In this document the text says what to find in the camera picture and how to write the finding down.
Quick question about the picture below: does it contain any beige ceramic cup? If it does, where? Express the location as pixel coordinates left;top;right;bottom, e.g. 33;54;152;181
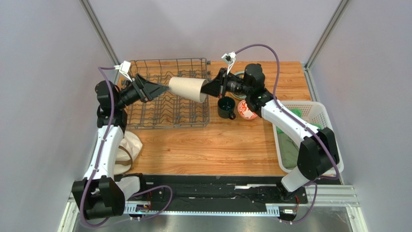
168;77;207;103

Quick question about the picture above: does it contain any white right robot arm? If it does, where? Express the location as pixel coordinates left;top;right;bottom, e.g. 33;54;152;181
201;63;340;201

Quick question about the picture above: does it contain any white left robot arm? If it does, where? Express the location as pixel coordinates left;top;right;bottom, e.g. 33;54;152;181
72;74;169;221

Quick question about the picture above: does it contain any white plastic basket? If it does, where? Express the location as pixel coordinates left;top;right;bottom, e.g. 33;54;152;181
273;101;332;173

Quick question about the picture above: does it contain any olive green garment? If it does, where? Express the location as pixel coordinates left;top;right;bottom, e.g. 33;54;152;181
278;133;299;170

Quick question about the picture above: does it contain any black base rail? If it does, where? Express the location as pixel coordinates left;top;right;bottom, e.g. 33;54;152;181
130;174;309;213

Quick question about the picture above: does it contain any white red patterned bowl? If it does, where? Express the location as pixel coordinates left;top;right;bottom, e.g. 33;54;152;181
237;100;258;120

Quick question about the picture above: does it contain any grey wire dish rack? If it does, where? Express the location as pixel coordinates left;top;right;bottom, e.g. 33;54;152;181
126;58;210;130

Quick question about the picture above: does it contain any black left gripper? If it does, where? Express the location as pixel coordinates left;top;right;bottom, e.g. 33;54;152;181
115;74;168;110

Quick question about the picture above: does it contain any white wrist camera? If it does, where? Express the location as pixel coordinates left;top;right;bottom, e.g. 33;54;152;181
221;52;236;74
114;60;133;82

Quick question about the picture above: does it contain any left aluminium frame post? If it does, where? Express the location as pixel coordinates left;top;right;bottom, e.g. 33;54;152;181
79;0;120;65

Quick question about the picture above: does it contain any right aluminium frame post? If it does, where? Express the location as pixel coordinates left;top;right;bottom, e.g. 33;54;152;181
305;0;351;71

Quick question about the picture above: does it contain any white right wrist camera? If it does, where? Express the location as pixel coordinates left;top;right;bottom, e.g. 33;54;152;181
221;52;236;74

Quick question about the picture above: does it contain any light blue flower plate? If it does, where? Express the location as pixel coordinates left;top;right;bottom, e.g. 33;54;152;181
230;71;246;101

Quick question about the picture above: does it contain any dark green ceramic mug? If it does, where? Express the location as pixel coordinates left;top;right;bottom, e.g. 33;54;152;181
218;97;236;120

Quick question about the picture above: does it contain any aluminium frame post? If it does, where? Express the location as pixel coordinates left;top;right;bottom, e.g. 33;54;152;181
79;0;120;65
305;0;351;71

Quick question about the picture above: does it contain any beige canvas bag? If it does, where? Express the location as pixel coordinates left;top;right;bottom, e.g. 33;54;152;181
114;130;143;175

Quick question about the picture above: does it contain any bright green cloth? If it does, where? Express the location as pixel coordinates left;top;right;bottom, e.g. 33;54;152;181
276;108;323;134

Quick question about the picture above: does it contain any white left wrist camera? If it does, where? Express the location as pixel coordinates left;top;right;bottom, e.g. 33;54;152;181
114;60;133;82

